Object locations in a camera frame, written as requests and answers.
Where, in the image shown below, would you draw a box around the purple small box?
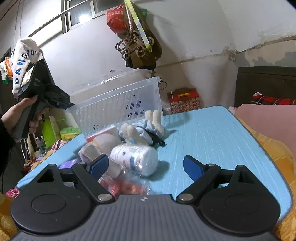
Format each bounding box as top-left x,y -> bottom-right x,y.
59,158 -> 81,169

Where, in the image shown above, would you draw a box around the clear packet red snacks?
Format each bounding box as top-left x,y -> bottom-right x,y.
98,167 -> 151,199

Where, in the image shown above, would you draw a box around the white cylindrical bottle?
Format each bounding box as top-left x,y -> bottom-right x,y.
110,144 -> 159,177

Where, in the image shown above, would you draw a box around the clear plastic laundry basket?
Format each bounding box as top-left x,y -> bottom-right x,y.
66,76 -> 163,137

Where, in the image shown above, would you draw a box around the white plush bunny blue outfit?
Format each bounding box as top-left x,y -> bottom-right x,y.
119,110 -> 166,147

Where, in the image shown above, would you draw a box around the beige round plush toy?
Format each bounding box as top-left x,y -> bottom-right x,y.
92,134 -> 122,153

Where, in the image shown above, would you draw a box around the red white box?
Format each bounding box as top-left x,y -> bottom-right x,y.
86,125 -> 120,143

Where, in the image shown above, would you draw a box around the person's left forearm black sleeve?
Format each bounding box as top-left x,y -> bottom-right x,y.
0,120 -> 16,175

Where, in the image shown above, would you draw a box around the person's left hand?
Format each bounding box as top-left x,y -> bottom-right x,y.
1,96 -> 48,134

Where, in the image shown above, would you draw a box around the white hanging cloth blue letters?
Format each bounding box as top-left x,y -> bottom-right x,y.
12,37 -> 43,98

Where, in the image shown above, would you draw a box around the light blue mat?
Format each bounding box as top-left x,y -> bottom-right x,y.
16,105 -> 292,217

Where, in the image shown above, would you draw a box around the green yellow storage box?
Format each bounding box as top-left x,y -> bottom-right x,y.
60,127 -> 82,142

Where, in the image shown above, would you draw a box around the bright green paper bag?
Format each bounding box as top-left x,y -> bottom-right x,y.
41,116 -> 66,149

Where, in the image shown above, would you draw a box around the red patterned gift box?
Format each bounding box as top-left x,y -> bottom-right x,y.
167,87 -> 201,113

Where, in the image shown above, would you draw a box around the orange patterned quilt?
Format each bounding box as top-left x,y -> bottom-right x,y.
238,118 -> 295,240

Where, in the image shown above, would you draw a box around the red plaid pillow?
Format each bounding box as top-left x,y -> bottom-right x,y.
250,92 -> 296,105

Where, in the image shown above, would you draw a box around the red hanging bag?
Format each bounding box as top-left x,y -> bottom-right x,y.
106,3 -> 149,34

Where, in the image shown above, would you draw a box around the dark wooden headboard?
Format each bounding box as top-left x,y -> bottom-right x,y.
234,66 -> 295,108

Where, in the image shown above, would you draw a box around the window with metal frame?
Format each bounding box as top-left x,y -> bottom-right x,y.
61,0 -> 123,33

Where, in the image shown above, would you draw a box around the brown hanging bag with rope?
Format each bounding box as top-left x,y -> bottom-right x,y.
115,1 -> 162,70

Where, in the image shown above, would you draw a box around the yellow-green patterned strap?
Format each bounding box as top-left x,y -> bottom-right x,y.
123,0 -> 153,53

